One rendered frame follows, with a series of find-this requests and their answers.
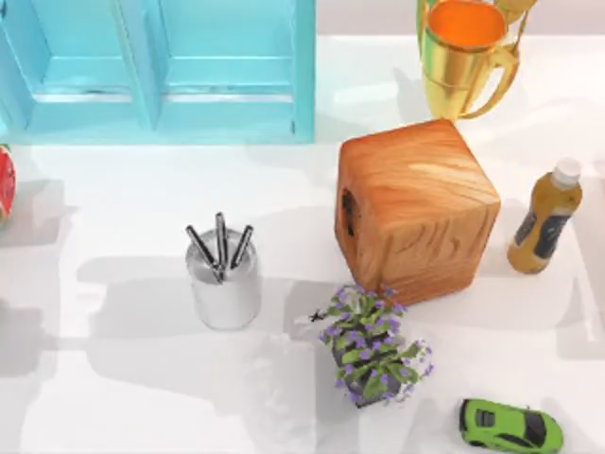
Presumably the black pen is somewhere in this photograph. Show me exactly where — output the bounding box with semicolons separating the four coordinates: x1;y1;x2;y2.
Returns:
227;224;255;271
184;224;224;284
215;212;228;280

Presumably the white pen holder cup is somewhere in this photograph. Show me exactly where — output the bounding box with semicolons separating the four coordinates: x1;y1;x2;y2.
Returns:
185;228;263;332

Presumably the wooden box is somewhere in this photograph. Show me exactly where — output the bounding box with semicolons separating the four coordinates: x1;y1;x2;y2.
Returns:
336;118;502;307

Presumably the purple flower plant pot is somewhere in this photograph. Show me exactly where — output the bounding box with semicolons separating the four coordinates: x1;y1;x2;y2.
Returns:
309;284;435;410

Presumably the light blue rack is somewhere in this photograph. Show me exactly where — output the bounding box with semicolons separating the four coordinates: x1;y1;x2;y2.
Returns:
0;0;317;146

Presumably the gold trophy cup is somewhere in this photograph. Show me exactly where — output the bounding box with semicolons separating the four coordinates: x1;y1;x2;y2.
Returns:
415;0;539;121

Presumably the orange juice bottle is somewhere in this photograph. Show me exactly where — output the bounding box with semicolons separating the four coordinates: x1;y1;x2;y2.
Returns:
507;157;584;275

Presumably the green toy car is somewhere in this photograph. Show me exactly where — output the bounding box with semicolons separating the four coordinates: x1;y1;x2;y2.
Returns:
458;397;564;450

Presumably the red round object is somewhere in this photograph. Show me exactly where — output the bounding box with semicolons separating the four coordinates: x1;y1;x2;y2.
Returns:
0;144;17;230

